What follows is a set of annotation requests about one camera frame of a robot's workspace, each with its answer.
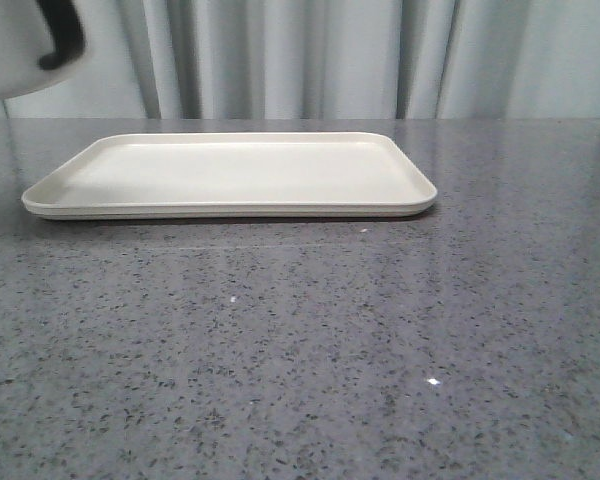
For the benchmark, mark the pale grey pleated curtain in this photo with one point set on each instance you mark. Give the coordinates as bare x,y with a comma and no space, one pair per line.
329,60

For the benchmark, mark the cream rectangular plastic tray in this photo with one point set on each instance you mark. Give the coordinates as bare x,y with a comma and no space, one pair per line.
246,174

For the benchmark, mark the white smiley mug black handle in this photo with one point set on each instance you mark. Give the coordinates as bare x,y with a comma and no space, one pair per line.
41,44

